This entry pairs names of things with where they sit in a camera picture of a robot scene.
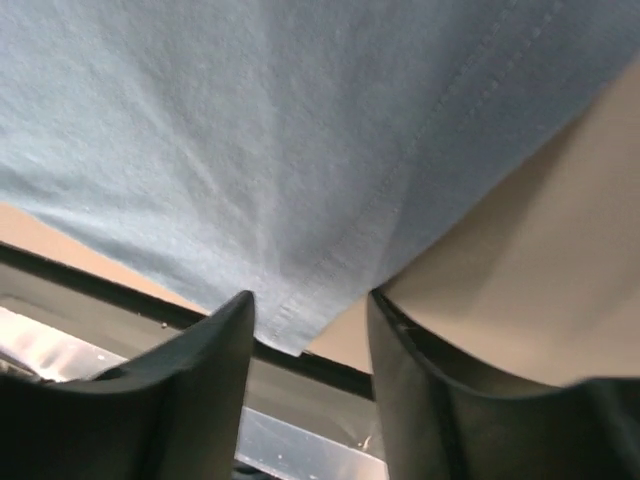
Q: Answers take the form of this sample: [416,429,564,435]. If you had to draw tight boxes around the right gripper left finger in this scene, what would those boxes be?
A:
[1,291,255,479]

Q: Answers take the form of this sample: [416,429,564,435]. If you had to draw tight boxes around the grey-blue t-shirt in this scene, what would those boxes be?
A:
[1,1,639,355]

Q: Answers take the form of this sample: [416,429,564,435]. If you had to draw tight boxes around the front aluminium rail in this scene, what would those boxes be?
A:
[1,309,387,479]

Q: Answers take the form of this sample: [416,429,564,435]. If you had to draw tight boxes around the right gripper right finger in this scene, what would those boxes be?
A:
[367,290,639,479]

